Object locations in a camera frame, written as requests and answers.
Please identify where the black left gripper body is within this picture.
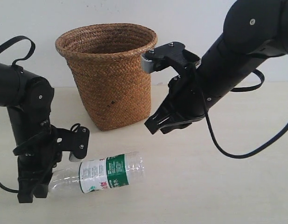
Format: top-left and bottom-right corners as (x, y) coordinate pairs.
(13, 121), (72, 184)

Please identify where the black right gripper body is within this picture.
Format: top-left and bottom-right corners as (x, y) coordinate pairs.
(157, 65), (204, 122)

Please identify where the clear plastic water bottle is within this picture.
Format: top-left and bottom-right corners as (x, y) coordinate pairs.
(48, 152), (144, 196)

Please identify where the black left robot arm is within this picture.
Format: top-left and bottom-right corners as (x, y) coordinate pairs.
(0, 63), (73, 203)

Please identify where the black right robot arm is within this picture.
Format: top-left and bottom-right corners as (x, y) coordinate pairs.
(141, 0), (288, 133)

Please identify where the brown woven wicker basket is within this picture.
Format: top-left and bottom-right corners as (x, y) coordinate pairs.
(55, 23), (158, 131)

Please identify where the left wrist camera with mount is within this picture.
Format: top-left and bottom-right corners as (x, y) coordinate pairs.
(69, 123), (90, 162)

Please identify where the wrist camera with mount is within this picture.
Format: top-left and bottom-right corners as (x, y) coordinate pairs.
(140, 42), (200, 74)
(69, 123), (90, 162)

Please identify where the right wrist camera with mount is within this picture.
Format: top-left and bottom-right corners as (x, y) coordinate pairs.
(140, 42), (200, 74)

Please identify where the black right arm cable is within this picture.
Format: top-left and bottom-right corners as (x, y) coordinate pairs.
(188, 65), (288, 159)

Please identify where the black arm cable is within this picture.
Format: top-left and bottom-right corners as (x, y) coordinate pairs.
(0, 35), (35, 193)
(188, 65), (288, 159)

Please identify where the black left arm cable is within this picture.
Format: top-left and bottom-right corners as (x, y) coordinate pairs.
(0, 35), (35, 193)

